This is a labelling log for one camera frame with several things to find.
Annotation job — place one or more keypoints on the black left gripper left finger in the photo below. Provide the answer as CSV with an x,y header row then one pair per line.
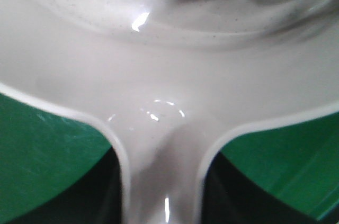
x,y
60,188

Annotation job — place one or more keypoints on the pink plastic dustpan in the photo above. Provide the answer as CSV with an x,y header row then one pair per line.
x,y
170,82

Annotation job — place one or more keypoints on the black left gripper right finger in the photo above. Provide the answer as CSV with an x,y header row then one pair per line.
x,y
230,197

